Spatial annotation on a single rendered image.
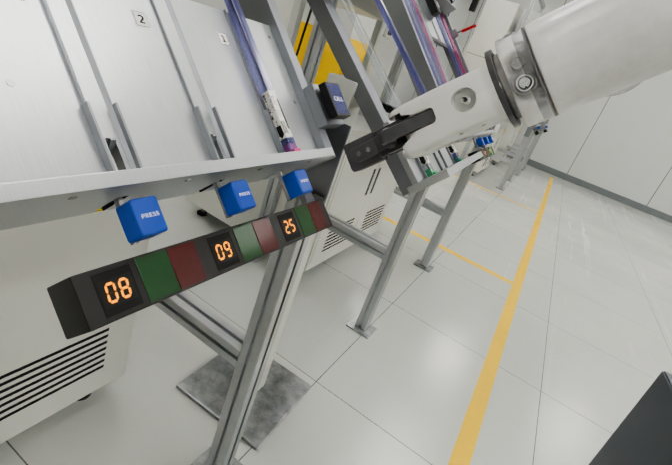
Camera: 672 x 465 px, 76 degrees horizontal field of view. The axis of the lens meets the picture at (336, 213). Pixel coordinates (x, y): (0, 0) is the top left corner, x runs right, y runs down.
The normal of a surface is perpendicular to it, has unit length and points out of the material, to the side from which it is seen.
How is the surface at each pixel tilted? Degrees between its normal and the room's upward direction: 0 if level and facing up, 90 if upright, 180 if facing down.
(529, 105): 114
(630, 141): 90
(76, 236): 90
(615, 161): 90
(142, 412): 0
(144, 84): 45
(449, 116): 88
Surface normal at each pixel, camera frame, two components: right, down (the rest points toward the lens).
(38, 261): 0.82, 0.44
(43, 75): 0.80, -0.32
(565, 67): -0.37, 0.40
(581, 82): -0.17, 0.70
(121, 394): 0.32, -0.88
